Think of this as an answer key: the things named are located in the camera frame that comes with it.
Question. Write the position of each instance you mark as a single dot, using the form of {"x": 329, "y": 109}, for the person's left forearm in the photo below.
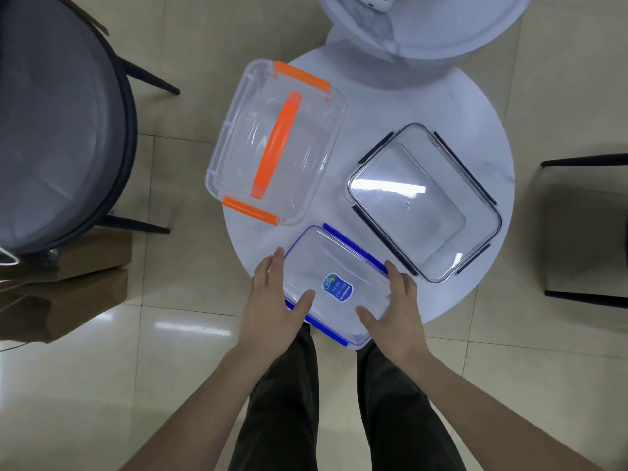
{"x": 196, "y": 412}

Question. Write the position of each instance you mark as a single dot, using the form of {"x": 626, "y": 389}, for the clear container with black clips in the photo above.
{"x": 424, "y": 201}

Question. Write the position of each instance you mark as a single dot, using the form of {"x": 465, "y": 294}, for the person's right thumb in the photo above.
{"x": 368, "y": 317}

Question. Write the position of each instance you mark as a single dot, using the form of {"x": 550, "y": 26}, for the round white marble table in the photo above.
{"x": 431, "y": 24}

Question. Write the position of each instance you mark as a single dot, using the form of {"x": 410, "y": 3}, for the black metal chair frame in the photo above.
{"x": 584, "y": 230}

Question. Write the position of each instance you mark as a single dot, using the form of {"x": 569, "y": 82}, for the person's right hand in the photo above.
{"x": 400, "y": 323}

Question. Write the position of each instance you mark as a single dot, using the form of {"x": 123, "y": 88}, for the round white side table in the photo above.
{"x": 368, "y": 191}

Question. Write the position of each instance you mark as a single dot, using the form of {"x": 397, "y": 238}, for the white device with blue edge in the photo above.
{"x": 375, "y": 0}

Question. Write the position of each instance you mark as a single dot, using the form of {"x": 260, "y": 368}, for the person's right forearm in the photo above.
{"x": 495, "y": 416}

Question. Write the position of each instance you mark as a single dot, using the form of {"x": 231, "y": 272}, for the person's dark trousers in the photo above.
{"x": 343, "y": 412}

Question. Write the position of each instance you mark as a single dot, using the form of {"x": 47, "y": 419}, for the person's left thumb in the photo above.
{"x": 300, "y": 305}

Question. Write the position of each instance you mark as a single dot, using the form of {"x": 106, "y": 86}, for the clear container with blue clips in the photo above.
{"x": 336, "y": 286}

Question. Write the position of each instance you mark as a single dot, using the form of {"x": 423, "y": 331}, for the person's left hand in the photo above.
{"x": 267, "y": 316}

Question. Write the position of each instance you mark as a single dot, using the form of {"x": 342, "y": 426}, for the brown paper bag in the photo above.
{"x": 64, "y": 289}

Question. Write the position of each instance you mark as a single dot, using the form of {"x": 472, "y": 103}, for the grey cushioned chair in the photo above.
{"x": 54, "y": 122}

